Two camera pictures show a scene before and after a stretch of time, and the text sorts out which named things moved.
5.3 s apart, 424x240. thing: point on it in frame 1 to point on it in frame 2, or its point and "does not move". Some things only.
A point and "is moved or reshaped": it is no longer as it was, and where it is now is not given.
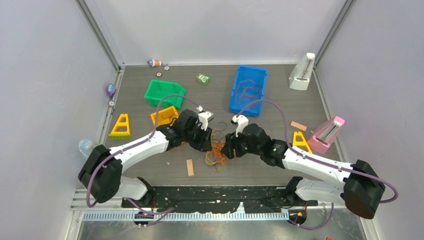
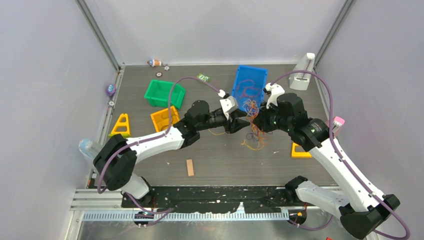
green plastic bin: (157, 89) does not move
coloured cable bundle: (215, 158) is moved or reshaped
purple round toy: (111, 89) does not move
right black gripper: (232, 142) to (261, 121)
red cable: (246, 88) does not move
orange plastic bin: (165, 117) does not move
